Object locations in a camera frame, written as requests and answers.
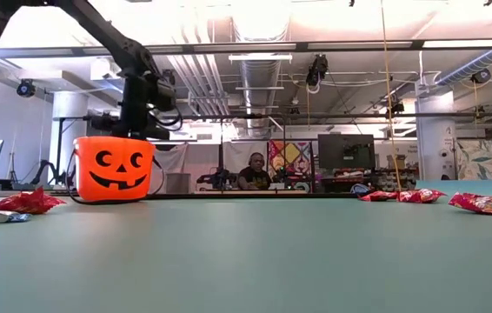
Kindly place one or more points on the silver ceiling duct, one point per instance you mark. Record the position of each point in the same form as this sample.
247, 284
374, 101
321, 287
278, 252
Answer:
259, 78

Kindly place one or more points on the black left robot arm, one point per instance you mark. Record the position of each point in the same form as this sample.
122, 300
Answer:
111, 41

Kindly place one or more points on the green table mat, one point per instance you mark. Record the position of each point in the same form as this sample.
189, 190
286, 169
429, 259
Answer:
246, 252

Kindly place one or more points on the leaf patterned panel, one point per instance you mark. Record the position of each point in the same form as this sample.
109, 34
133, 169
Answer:
489, 158

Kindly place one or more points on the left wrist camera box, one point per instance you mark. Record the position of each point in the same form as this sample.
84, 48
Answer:
164, 93

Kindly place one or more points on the small black background robot arm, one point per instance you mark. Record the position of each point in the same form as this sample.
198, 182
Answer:
46, 171

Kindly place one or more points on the orange pumpkin face bucket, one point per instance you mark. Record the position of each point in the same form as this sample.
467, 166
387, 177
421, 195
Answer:
85, 182

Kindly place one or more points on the ribbed ceiling duct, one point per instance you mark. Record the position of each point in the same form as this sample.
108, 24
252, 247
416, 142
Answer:
476, 65

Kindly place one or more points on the cluttered parts shelf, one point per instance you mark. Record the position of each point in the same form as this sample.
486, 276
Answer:
391, 178

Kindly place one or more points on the black monitor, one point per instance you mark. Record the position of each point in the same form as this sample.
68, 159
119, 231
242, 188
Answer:
346, 151

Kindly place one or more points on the colourful patchwork quilt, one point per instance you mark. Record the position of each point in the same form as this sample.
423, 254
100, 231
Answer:
290, 156

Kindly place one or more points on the person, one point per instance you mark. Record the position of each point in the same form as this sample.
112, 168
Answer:
254, 174

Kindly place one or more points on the black background robot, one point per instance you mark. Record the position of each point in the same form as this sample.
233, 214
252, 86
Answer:
217, 178

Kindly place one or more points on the white hanging cloth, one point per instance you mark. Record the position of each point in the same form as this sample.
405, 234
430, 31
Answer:
174, 158
237, 156

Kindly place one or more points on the grey box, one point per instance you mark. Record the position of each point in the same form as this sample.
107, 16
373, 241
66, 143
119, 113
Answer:
178, 182

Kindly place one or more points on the black metal rig frame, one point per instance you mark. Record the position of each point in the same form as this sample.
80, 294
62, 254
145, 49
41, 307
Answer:
250, 196

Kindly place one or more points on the red Skittles candy pack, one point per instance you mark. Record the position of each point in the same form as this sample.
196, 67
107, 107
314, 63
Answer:
26, 202
378, 196
485, 203
420, 195

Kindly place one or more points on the white ceiling light fixture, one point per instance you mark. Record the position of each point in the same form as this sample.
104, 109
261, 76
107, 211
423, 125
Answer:
260, 57

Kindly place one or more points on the black background rig frame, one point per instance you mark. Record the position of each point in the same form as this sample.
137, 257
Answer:
337, 115

